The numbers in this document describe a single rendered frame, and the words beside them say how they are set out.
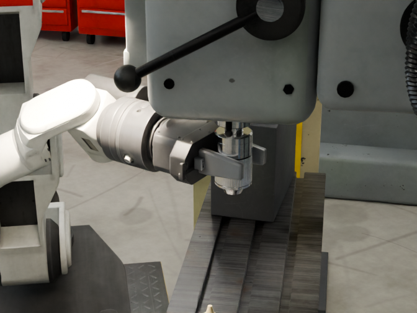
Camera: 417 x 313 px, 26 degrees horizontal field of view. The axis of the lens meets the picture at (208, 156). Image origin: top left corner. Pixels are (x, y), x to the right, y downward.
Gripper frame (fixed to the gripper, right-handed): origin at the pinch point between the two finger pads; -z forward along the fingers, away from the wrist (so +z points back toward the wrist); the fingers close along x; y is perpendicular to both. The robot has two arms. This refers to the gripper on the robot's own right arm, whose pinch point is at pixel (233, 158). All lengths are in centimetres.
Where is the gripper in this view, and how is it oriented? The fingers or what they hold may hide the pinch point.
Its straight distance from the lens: 112.2
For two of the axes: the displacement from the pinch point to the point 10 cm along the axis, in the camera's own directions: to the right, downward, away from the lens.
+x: 5.5, -3.3, 7.7
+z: -8.4, -2.3, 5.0
